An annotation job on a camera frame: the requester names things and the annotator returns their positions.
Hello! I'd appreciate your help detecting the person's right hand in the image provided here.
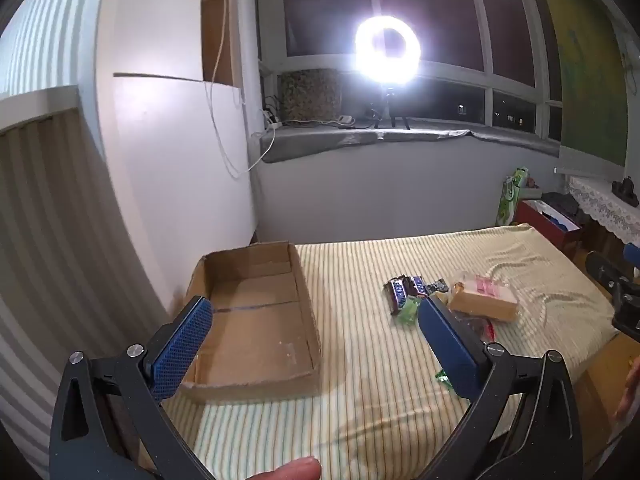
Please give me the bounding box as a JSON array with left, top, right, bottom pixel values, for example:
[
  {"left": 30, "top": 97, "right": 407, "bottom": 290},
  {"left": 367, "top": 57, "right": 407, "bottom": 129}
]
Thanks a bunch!
[{"left": 614, "top": 355, "right": 640, "bottom": 423}]

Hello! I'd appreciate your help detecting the black tripod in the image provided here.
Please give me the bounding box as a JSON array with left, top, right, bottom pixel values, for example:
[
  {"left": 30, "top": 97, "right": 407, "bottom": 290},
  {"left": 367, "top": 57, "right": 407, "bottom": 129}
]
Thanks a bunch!
[{"left": 370, "top": 84, "right": 412, "bottom": 130}]

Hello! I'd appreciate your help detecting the green paper bag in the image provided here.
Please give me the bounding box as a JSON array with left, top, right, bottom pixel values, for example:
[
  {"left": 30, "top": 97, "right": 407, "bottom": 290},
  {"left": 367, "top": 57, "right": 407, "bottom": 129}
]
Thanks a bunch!
[{"left": 495, "top": 167, "right": 530, "bottom": 227}]

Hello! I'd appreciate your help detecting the green wall poster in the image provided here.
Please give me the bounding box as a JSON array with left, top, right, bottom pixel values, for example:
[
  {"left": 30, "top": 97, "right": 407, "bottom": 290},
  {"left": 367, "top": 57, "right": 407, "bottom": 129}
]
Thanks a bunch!
[{"left": 531, "top": 0, "right": 634, "bottom": 169}]

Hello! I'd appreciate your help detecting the person's left hand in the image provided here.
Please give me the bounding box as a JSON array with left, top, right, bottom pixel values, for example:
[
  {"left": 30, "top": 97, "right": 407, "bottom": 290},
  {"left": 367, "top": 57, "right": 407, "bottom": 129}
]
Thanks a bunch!
[{"left": 244, "top": 456, "right": 322, "bottom": 480}]

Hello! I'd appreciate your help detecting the window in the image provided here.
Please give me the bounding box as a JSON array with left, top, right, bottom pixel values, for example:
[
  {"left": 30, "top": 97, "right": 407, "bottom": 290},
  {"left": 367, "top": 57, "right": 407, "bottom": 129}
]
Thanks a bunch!
[{"left": 257, "top": 0, "right": 566, "bottom": 143}]

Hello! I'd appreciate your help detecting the bread packet with pink label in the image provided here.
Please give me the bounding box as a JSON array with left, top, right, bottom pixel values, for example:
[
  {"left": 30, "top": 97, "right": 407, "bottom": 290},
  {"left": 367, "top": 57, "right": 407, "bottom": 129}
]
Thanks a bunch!
[{"left": 446, "top": 272, "right": 519, "bottom": 322}]

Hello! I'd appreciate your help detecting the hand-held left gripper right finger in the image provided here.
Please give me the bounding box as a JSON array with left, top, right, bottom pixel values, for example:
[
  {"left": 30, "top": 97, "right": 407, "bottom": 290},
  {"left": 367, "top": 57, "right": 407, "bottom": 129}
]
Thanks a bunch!
[{"left": 419, "top": 297, "right": 584, "bottom": 480}]

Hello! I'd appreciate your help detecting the white lace tablecloth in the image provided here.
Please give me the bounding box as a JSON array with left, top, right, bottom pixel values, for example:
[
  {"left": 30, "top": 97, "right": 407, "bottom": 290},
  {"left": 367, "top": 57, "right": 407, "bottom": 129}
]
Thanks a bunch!
[{"left": 565, "top": 175, "right": 640, "bottom": 252}]

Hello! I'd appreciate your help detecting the white cable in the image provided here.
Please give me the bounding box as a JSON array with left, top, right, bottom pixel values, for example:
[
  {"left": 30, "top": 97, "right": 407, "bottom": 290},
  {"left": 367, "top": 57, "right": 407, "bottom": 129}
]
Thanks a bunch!
[{"left": 206, "top": 0, "right": 275, "bottom": 179}]

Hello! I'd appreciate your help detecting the red cardboard box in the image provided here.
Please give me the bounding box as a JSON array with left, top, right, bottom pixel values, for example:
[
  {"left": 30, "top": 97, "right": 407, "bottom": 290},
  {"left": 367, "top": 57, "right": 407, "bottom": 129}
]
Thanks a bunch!
[{"left": 514, "top": 198, "right": 584, "bottom": 252}]

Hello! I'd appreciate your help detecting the clear packet with red print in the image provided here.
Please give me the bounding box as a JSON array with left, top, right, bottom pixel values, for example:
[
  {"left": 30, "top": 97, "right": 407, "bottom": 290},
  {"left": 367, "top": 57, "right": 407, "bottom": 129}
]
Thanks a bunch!
[{"left": 456, "top": 314, "right": 497, "bottom": 345}]

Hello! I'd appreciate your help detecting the dark cloth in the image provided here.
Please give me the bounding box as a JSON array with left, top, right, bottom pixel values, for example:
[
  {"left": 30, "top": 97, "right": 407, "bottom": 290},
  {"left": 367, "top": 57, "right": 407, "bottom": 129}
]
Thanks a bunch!
[{"left": 544, "top": 192, "right": 577, "bottom": 212}]

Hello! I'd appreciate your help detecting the ring light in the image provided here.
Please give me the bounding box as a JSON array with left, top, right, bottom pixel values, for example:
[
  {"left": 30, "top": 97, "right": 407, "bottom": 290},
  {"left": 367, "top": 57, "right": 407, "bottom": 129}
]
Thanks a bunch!
[{"left": 353, "top": 15, "right": 422, "bottom": 84}]

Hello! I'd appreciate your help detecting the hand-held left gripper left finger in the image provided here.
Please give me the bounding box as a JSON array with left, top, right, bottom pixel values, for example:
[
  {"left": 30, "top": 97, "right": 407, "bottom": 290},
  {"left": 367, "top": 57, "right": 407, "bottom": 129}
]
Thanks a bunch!
[{"left": 49, "top": 296, "right": 221, "bottom": 480}]

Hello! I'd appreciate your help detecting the white wardrobe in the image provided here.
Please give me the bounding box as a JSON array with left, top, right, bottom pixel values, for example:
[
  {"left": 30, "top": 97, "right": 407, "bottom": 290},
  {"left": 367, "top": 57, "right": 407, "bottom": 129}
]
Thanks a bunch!
[{"left": 95, "top": 0, "right": 259, "bottom": 313}]

